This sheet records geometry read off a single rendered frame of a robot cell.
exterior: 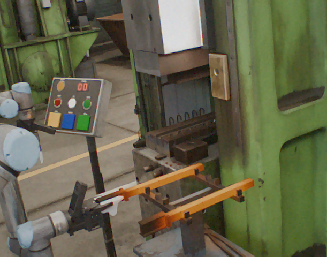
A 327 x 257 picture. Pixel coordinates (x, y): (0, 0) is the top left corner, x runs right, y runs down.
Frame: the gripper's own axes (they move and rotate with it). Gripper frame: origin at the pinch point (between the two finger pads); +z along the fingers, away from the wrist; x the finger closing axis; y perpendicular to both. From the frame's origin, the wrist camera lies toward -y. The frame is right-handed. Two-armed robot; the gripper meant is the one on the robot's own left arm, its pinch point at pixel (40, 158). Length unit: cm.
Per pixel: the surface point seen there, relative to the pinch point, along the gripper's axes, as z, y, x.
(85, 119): -9.1, -26.2, -14.5
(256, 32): -51, -73, 69
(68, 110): -12.4, -21.1, -26.6
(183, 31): -51, -61, 36
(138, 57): -40, -47, 17
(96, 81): -25.6, -35.6, -19.2
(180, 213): -4, -29, 89
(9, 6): -49, -42, -452
